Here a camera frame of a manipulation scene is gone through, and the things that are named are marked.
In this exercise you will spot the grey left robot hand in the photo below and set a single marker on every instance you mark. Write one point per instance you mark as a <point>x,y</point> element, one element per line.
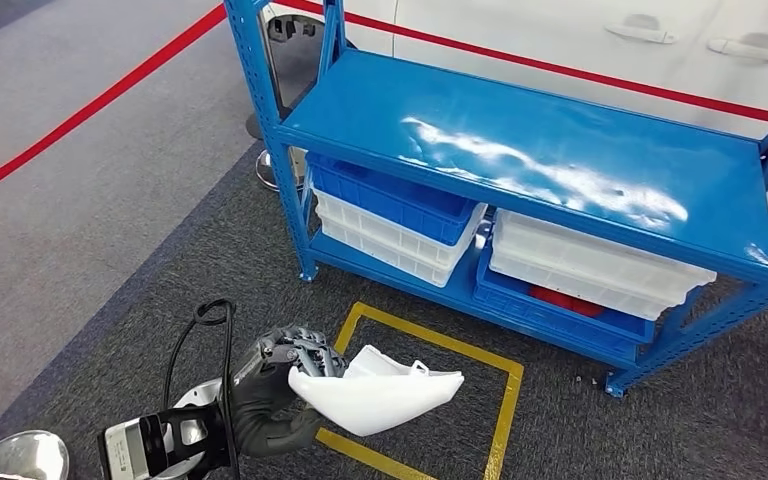
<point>261,391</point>

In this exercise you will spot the white plastic mirror cover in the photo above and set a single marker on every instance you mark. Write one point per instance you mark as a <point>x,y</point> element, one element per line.
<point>384,397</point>

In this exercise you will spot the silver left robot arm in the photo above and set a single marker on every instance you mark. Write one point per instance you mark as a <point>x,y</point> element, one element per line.
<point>198,392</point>

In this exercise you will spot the blue metal shelf rack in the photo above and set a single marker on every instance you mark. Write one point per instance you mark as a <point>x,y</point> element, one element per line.
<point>357,106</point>

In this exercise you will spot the yellow floor tape square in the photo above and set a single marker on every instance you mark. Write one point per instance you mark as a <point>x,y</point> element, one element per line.
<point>424,330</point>

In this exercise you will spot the blue plastic bin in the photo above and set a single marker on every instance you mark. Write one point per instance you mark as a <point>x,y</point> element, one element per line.
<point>543,328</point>
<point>390,199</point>

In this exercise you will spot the red item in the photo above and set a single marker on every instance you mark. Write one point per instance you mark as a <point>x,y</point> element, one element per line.
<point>566,301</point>

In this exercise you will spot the white car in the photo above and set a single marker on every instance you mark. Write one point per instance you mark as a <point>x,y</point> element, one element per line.
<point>556,33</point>

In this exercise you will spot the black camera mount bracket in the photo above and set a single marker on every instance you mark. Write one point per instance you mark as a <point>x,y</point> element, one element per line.
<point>159,430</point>

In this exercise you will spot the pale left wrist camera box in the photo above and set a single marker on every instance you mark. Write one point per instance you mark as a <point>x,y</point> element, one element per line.
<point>122,450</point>

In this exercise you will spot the stanchion post chrome base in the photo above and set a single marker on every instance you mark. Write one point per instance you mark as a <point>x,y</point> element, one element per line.
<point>268,173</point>

